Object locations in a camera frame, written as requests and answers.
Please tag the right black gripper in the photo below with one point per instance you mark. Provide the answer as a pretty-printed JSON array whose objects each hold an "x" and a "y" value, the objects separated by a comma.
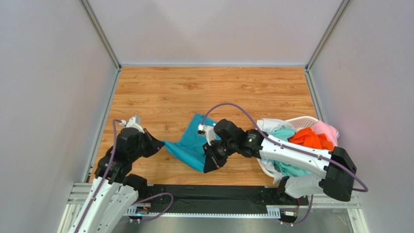
[{"x": 211, "y": 158}]

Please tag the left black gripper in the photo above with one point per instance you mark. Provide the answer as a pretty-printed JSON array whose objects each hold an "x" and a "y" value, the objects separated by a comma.
[{"x": 155, "y": 144}]

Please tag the teal blue t-shirt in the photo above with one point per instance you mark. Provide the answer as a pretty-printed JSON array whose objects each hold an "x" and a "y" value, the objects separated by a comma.
[{"x": 190, "y": 148}]

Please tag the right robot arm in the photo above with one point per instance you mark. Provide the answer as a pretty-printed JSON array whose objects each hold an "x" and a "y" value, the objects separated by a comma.
[{"x": 332, "y": 172}]

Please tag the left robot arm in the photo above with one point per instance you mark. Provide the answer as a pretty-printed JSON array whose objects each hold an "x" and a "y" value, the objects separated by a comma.
[{"x": 114, "y": 188}]

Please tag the white t-shirt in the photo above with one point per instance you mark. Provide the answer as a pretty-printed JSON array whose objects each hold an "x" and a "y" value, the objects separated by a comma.
[{"x": 283, "y": 131}]

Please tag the orange t-shirt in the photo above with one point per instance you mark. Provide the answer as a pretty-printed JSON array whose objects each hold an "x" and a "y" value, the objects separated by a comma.
[{"x": 308, "y": 138}]

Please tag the white laundry basket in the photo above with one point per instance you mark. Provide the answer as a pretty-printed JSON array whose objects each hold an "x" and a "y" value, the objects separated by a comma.
[{"x": 300, "y": 123}]

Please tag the pink t-shirt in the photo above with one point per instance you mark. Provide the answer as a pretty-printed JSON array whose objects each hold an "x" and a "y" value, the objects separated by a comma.
[{"x": 331, "y": 133}]

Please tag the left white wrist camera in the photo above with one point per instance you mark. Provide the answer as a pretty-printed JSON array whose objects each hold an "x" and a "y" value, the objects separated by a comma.
[{"x": 133, "y": 122}]

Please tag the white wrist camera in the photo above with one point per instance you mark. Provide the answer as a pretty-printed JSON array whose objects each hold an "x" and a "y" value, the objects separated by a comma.
[
  {"x": 133, "y": 122},
  {"x": 209, "y": 133}
]

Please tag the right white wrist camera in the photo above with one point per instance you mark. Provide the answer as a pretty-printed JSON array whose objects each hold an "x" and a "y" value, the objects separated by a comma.
[{"x": 209, "y": 133}]

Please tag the aluminium frame rail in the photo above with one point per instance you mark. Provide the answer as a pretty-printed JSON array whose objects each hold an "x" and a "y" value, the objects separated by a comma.
[{"x": 292, "y": 211}]

